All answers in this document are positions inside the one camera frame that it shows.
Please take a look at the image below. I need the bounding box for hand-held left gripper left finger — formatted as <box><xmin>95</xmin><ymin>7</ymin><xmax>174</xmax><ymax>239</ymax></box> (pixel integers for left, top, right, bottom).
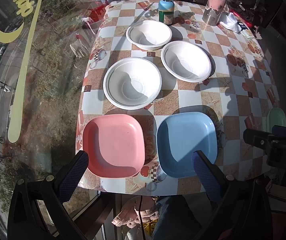
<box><xmin>7</xmin><ymin>151</ymin><xmax>93</xmax><ymax>240</ymax></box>

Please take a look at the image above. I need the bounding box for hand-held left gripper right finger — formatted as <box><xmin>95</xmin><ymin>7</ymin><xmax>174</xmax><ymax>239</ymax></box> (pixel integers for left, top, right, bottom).
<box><xmin>192</xmin><ymin>150</ymin><xmax>278</xmax><ymax>240</ymax></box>

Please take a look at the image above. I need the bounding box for green square plate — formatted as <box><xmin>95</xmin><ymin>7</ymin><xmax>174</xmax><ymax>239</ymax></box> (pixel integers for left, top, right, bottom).
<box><xmin>266</xmin><ymin>107</ymin><xmax>286</xmax><ymax>133</ymax></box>

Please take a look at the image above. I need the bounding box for blue square plate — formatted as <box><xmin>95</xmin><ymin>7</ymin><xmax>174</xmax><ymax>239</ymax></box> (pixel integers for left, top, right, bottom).
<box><xmin>156</xmin><ymin>112</ymin><xmax>218</xmax><ymax>178</ymax></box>

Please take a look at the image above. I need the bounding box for pink square plate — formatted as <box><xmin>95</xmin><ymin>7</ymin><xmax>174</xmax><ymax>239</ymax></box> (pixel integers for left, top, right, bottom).
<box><xmin>82</xmin><ymin>114</ymin><xmax>146</xmax><ymax>178</ymax></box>

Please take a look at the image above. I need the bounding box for plain white bowl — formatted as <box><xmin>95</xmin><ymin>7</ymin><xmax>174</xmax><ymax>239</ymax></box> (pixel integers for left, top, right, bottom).
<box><xmin>161</xmin><ymin>41</ymin><xmax>213</xmax><ymax>83</ymax></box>

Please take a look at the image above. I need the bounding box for white bowl with grey ring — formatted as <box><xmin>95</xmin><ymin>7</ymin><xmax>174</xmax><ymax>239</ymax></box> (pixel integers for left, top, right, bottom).
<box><xmin>103</xmin><ymin>57</ymin><xmax>162</xmax><ymax>110</ymax></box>
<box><xmin>126</xmin><ymin>20</ymin><xmax>173</xmax><ymax>51</ymax></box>

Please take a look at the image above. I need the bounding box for checkered printed tablecloth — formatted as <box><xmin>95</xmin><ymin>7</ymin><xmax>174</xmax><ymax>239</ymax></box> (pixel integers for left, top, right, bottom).
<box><xmin>75</xmin><ymin>0</ymin><xmax>280</xmax><ymax>196</ymax></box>

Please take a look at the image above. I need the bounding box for person's leg in jeans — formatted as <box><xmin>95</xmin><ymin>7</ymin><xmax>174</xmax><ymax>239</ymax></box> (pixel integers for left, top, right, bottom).
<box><xmin>152</xmin><ymin>194</ymin><xmax>210</xmax><ymax>240</ymax></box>

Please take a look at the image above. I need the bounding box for pale green packet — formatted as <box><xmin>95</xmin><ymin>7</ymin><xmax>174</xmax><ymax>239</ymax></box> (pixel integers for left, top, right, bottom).
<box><xmin>242</xmin><ymin>29</ymin><xmax>255</xmax><ymax>40</ymax></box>

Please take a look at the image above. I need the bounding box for long yellow window decal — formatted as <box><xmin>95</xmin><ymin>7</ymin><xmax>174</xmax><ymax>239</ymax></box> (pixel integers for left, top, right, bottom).
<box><xmin>7</xmin><ymin>0</ymin><xmax>45</xmax><ymax>143</ymax></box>

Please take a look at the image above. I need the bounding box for white cloth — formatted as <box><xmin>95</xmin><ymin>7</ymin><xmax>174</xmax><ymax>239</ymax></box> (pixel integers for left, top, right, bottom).
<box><xmin>219</xmin><ymin>12</ymin><xmax>245</xmax><ymax>33</ymax></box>

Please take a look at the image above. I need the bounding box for red box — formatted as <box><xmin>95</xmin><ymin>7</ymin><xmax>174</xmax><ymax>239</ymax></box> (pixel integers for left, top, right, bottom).
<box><xmin>229</xmin><ymin>7</ymin><xmax>255</xmax><ymax>28</ymax></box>

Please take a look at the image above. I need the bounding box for black bag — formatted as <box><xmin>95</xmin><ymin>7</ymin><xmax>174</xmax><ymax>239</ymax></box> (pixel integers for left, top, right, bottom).
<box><xmin>227</xmin><ymin>0</ymin><xmax>285</xmax><ymax>28</ymax></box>

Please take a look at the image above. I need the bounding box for pink peeling metal flask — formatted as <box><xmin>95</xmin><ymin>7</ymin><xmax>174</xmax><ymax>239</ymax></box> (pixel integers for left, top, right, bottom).
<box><xmin>202</xmin><ymin>0</ymin><xmax>231</xmax><ymax>26</ymax></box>

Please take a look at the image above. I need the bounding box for green capped bottle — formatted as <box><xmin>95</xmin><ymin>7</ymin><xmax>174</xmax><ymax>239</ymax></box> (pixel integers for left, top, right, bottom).
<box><xmin>158</xmin><ymin>0</ymin><xmax>176</xmax><ymax>26</ymax></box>

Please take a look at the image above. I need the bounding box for black cable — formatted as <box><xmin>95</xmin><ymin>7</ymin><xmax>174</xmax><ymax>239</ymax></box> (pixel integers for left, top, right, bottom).
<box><xmin>138</xmin><ymin>194</ymin><xmax>146</xmax><ymax>240</ymax></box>

